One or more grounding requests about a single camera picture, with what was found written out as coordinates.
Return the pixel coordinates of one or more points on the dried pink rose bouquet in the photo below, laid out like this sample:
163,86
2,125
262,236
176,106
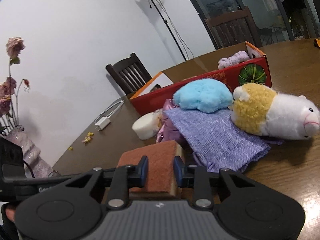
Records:
10,88

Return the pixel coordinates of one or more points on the sliding glass door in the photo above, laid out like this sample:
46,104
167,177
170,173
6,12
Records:
275,20

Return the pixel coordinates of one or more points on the mauve satin scrunchie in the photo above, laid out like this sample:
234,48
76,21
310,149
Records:
168,131

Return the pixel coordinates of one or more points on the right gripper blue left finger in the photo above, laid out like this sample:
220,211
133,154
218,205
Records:
142,170

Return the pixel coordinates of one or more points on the studio light on stand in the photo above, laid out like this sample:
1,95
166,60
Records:
183,48

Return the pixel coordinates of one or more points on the small yellow pink trinkets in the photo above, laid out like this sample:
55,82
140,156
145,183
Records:
88,137

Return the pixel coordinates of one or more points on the yellow white plush toy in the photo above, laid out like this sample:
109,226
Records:
260,110

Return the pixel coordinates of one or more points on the dark wooden chair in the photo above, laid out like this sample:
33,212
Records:
234,27
129,74

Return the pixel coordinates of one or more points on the red cardboard box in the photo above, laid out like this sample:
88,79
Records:
163,85

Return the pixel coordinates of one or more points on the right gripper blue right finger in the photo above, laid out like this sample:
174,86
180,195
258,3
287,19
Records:
179,170

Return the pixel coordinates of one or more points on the white charger with cable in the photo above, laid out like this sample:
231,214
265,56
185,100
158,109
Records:
104,118

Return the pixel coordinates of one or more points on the purple knitted cloth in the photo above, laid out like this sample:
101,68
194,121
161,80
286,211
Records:
216,142

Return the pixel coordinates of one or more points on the brown scouring sponge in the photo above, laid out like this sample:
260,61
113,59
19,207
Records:
161,182

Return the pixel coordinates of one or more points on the dark wooden chair left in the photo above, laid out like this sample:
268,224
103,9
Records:
129,74

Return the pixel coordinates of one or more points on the blue fluffy plush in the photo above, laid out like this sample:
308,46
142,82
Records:
205,95

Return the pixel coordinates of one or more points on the dark wooden chair middle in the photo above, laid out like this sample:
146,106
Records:
234,27

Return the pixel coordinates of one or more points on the purple textured vase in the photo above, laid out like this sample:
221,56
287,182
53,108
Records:
31,155

